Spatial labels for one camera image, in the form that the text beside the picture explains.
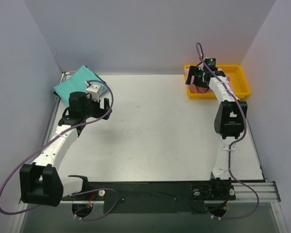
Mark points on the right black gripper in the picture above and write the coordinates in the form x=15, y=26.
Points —
x=197, y=77

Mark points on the aluminium front rail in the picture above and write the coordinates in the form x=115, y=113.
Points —
x=262, y=191

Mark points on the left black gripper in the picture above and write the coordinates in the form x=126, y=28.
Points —
x=101, y=109

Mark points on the yellow plastic tray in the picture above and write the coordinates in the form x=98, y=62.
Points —
x=237, y=82

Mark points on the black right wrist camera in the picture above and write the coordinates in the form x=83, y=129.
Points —
x=211, y=63

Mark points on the teal folded t shirt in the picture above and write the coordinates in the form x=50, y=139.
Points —
x=75, y=83

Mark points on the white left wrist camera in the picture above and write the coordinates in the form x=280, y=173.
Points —
x=94, y=91

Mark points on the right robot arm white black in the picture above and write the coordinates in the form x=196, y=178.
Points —
x=229, y=124

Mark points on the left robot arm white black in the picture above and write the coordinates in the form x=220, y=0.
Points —
x=58, y=143

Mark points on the pink t shirt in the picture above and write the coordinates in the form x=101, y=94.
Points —
x=201, y=90

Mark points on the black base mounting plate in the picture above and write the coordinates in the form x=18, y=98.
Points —
x=158, y=197

